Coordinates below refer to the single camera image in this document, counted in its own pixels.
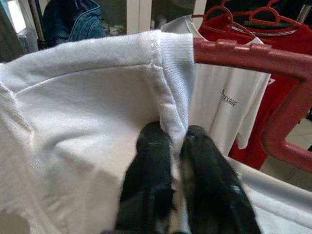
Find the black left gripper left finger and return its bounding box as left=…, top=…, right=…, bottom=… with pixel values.
left=114, top=122, right=178, bottom=230

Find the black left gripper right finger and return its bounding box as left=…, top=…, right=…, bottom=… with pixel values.
left=179, top=125, right=262, bottom=234

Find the white t-shirt with green patch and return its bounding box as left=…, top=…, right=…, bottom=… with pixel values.
left=0, top=29, right=312, bottom=234

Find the red plastic hanger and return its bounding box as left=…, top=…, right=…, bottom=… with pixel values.
left=191, top=5, right=256, bottom=39
left=231, top=0, right=304, bottom=31
left=192, top=38, right=312, bottom=174

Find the white printed t-shirt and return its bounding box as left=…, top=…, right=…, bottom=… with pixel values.
left=160, top=14, right=272, bottom=156

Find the red t-shirt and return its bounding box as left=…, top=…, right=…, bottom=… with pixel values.
left=198, top=17, right=312, bottom=170

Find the blue denim jacket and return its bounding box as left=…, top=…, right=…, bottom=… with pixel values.
left=42, top=0, right=105, bottom=47

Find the grey curtain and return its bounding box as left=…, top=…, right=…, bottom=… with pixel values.
left=0, top=0, right=26, bottom=63

